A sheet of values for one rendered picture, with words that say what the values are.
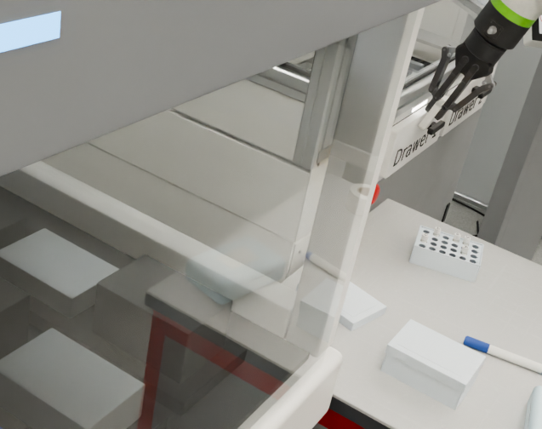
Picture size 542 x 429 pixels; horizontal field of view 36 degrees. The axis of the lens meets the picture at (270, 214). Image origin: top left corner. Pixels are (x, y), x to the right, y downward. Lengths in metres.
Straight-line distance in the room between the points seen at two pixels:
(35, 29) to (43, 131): 0.05
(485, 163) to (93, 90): 3.16
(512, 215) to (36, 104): 2.51
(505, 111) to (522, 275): 1.83
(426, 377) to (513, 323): 0.29
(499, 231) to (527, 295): 1.25
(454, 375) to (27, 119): 0.95
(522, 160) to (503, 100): 0.72
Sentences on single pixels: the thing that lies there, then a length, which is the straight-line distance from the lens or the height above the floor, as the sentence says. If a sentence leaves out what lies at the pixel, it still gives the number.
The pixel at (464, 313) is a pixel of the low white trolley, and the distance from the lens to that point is 1.50.
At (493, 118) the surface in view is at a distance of 3.47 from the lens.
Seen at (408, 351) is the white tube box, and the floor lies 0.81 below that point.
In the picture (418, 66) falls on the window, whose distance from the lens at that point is 1.76.
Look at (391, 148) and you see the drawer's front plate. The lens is 1.70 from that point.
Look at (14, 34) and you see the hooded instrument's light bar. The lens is 0.38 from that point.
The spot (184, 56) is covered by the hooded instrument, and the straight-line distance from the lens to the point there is 0.48.
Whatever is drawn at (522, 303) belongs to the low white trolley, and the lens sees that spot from 1.58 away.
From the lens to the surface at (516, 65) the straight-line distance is 3.40.
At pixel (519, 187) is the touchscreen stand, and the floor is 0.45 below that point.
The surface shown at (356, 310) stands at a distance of 1.39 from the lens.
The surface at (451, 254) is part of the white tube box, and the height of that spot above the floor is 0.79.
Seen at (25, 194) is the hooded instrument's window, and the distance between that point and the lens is 0.45.
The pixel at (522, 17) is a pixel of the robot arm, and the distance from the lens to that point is 1.64.
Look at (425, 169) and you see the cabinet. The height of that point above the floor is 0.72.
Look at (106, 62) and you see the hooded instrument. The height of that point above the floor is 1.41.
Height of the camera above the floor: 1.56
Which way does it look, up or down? 30 degrees down
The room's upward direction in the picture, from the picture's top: 12 degrees clockwise
